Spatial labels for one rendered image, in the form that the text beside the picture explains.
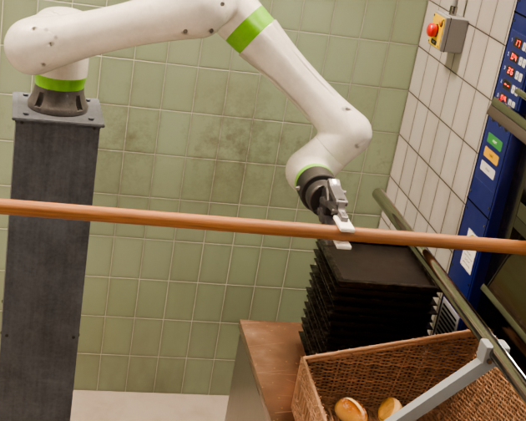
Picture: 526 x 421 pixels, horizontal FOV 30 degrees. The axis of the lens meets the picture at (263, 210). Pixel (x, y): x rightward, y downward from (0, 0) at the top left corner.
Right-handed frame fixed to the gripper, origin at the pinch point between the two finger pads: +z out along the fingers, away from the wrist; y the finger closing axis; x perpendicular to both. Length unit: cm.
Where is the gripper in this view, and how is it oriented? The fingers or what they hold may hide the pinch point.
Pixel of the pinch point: (341, 232)
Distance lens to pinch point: 201.5
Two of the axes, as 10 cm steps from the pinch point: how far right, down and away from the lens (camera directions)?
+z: 1.6, 4.0, -9.0
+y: -1.6, 9.1, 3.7
